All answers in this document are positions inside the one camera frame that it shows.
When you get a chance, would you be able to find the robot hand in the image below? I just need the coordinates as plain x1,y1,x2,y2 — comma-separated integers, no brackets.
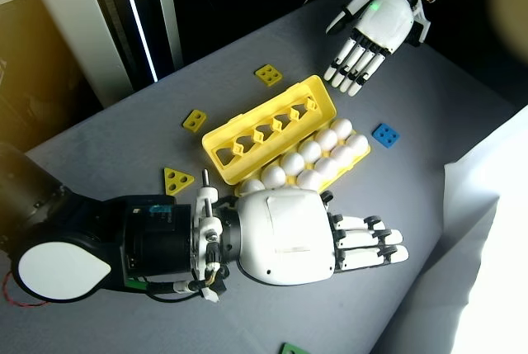
323,0,416,97
233,187,409,288

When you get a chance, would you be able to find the yellow egg carton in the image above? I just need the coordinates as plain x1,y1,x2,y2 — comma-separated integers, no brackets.
200,74,372,197

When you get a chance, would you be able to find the white egg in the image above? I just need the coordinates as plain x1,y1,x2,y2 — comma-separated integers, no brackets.
315,158,339,177
331,118,354,140
346,134,370,156
261,163,286,189
296,169,323,191
315,128,339,151
332,145,354,165
299,140,323,164
280,151,305,177
240,179,266,195

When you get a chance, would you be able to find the blue four-hole block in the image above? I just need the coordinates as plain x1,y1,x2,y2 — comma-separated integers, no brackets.
371,122,401,149

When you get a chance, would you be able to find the yellow triangle three-hole block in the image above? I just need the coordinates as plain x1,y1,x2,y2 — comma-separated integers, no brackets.
163,167,196,196

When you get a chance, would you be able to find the yellow four-hole block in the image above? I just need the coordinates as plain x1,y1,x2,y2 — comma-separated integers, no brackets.
254,64,285,88

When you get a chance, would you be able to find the yellow two-hole block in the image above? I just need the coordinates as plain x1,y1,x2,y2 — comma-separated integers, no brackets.
182,109,208,133

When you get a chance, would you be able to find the grey table cloth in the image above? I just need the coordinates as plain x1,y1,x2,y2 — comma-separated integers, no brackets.
0,0,528,354

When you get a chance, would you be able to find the white backdrop sheet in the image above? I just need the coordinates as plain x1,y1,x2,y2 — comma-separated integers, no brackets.
369,104,528,354

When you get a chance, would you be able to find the white upright panel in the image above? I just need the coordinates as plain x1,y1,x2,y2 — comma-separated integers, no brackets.
16,0,135,108

